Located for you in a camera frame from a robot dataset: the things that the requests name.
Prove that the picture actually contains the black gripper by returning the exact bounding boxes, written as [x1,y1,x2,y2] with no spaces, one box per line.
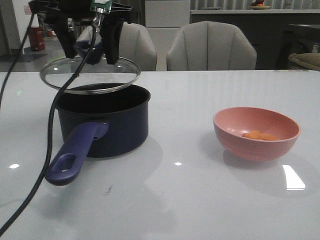
[28,0,134,64]

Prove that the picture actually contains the glass lid with blue knob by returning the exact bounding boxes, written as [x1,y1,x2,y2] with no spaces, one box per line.
[39,40,141,95]

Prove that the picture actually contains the pink bowl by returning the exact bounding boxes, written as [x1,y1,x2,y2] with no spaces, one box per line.
[213,107,301,162]

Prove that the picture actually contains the orange ham slice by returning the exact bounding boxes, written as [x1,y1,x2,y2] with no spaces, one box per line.
[258,133,278,141]
[242,130,261,140]

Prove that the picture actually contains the red bin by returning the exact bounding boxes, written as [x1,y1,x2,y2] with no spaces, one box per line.
[28,26,45,52]

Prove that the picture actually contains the grey chair left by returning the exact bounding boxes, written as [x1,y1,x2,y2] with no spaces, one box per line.
[73,22,157,73]

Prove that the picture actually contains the grey chair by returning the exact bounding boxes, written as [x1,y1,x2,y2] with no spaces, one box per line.
[73,22,157,73]
[166,21,257,71]

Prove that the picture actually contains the white cabinet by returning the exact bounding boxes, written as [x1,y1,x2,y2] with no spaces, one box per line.
[145,0,191,71]

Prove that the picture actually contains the grey chair right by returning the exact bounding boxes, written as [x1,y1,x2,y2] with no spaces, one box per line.
[166,21,257,71]

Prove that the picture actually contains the fruit plate on counter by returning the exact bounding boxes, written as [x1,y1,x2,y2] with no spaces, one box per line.
[249,0,271,10]

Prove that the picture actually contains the dark kitchen counter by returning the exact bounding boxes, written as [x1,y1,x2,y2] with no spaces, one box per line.
[190,9,320,70]

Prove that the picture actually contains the beige sofa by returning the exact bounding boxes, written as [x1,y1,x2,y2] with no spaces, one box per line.
[288,52,320,71]

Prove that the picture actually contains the black cable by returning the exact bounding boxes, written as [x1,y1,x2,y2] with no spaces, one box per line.
[0,9,101,237]

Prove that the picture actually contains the dark blue saucepan purple handle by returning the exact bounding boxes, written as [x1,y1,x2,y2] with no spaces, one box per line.
[44,84,151,186]

